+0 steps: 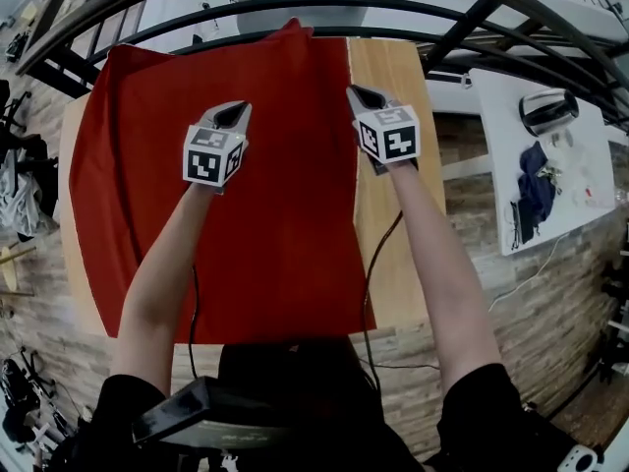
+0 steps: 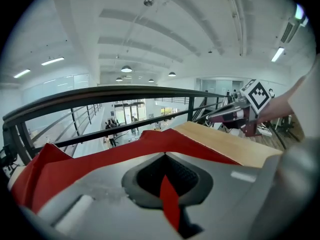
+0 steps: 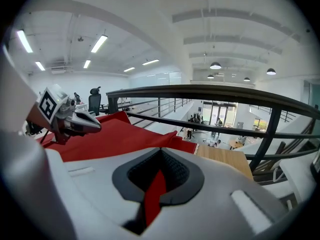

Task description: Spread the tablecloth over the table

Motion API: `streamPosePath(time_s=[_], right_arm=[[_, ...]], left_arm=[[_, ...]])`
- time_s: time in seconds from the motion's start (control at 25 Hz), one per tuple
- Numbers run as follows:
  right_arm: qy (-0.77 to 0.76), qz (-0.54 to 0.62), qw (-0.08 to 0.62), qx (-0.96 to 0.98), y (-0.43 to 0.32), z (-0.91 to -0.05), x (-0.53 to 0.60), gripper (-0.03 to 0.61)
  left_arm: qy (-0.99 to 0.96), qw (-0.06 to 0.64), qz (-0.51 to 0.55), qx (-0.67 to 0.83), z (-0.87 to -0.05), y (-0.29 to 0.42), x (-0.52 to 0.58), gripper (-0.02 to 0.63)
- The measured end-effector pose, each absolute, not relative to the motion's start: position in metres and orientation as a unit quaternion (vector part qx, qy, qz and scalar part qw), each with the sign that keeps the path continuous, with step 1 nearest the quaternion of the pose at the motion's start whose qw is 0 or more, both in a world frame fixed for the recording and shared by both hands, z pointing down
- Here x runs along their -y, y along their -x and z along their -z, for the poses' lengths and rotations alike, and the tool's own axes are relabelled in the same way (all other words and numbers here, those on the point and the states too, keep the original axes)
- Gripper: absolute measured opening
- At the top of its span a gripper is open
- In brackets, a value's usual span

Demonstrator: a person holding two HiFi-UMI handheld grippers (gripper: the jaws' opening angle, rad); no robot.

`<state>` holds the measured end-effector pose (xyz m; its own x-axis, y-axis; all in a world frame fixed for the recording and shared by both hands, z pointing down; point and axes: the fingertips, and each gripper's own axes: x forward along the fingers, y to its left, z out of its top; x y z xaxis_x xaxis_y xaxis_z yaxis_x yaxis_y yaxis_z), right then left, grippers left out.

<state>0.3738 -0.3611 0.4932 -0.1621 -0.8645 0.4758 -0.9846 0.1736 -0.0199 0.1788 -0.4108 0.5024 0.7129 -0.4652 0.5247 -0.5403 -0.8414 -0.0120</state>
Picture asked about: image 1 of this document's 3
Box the black mesh office chair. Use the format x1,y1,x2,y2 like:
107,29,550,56
0,80,61,240

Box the red tablecloth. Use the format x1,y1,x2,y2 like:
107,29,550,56
68,16,378,346

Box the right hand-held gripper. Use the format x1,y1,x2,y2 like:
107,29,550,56
346,85,422,176

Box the black smartphone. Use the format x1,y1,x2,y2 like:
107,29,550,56
518,207,536,245

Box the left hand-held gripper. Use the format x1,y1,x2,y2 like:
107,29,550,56
182,99,253,196

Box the black-framed eyeglasses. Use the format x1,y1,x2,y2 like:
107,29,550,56
507,201,523,252

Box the person's black shirt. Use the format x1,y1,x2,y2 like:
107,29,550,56
48,334,579,472

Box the person's left forearm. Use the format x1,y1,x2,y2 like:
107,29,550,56
110,180,226,398

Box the black tablet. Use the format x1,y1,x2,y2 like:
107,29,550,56
131,375,296,449

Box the person's right forearm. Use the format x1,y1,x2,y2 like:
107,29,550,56
387,161,503,398

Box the crumpled grey cloth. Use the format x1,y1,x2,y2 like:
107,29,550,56
0,162,45,239

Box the black tangled equipment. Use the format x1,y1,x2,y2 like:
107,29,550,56
4,30,31,64

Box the yellow round side table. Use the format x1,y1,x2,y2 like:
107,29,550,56
0,244,39,298

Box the white table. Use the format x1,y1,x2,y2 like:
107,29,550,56
469,66,619,259

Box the white round-lens device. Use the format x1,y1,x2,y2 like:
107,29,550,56
557,447,600,472

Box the black and silver helmet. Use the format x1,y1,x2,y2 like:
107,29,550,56
519,88,580,138

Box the white power cable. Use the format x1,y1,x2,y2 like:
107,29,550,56
487,231,571,314

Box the clear plastic bag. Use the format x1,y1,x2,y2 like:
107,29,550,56
559,152,616,210

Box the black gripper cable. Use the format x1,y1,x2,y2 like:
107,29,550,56
361,210,409,395
188,262,201,382

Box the navy blue cloth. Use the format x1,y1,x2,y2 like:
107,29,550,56
518,144,560,226

